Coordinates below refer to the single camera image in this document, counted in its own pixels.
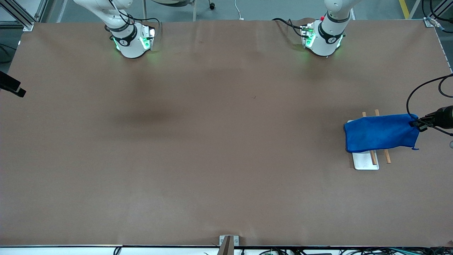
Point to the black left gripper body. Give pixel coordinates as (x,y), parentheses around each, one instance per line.
(443,116)

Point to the blue microfibre towel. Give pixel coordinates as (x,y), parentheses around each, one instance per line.
(378,132)

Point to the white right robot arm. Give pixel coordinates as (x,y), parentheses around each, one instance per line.
(127,39)

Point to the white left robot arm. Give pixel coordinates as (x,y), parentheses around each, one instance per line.
(327,35)

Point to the wooden towel rack rod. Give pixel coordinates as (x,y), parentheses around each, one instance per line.
(388,156)
(373,158)

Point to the white towel rack base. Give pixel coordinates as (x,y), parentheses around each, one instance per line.
(364,161)

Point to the chair base with caster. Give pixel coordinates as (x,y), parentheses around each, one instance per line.
(170,3)

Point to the aluminium frame profile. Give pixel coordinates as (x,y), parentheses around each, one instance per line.
(17,14)
(430,22)

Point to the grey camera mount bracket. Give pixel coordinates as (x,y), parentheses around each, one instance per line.
(229,244)

